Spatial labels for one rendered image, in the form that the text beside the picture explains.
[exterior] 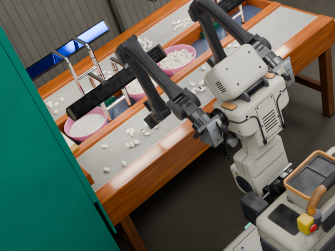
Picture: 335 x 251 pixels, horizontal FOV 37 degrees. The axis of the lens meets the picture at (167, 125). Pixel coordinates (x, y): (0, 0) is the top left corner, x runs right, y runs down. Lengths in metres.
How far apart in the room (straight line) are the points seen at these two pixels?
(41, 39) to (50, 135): 2.23
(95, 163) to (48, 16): 1.81
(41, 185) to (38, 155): 0.15
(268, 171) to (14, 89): 1.15
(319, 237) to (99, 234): 1.04
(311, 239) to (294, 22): 1.67
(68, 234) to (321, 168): 1.16
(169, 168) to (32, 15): 2.01
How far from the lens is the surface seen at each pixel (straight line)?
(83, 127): 2.97
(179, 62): 3.19
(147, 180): 2.55
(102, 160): 2.69
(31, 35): 4.17
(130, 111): 2.87
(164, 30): 3.56
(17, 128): 1.98
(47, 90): 3.37
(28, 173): 2.09
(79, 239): 2.43
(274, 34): 3.22
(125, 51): 2.11
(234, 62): 1.94
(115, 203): 2.50
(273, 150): 2.26
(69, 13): 4.28
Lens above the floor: 2.49
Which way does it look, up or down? 40 degrees down
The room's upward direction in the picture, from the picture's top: 20 degrees counter-clockwise
